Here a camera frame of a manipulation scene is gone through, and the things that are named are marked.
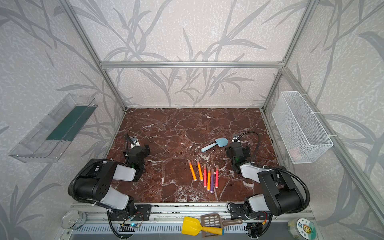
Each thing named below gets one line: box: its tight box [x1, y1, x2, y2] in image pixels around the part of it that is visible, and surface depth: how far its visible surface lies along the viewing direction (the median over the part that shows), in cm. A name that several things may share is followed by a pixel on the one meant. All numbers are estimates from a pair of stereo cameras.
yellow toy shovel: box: [181, 216, 225, 236], surface depth 71 cm
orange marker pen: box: [207, 167, 211, 192], surface depth 86 cm
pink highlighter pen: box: [215, 164, 219, 189], surface depth 86 cm
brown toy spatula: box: [200, 212, 243, 228], surface depth 73 cm
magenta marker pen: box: [203, 163, 207, 188], surface depth 86 cm
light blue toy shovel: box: [201, 137, 229, 153], surface depth 101 cm
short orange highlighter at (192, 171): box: [187, 159, 197, 182], surface depth 88 cm
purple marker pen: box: [210, 168, 214, 194], surface depth 85 cm
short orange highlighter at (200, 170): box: [197, 160, 204, 182], surface depth 89 cm
